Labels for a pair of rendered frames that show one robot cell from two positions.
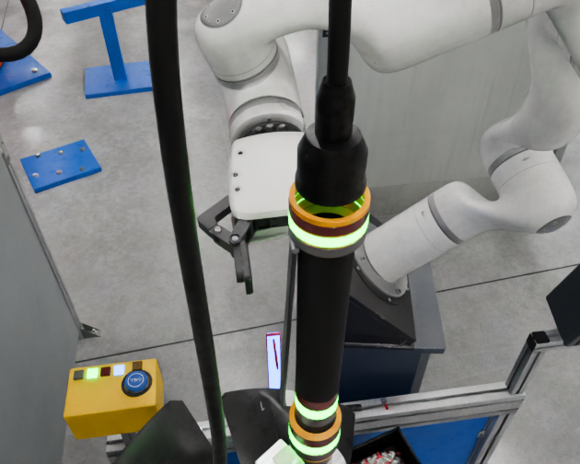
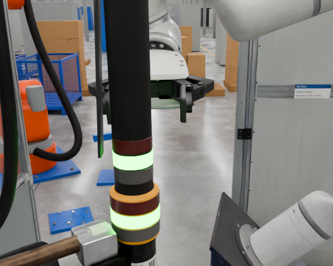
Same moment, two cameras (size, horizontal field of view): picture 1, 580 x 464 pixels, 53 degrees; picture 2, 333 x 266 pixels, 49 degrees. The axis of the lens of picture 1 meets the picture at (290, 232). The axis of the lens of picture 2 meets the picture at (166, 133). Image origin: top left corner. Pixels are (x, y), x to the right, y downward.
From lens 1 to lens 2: 0.32 m
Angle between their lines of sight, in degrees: 28
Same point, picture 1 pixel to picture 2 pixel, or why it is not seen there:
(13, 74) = (59, 169)
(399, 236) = (276, 229)
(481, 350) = not seen: outside the picture
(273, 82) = (162, 29)
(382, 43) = (235, 6)
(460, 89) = not seen: outside the picture
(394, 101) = (286, 186)
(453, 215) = (317, 211)
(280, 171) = (153, 60)
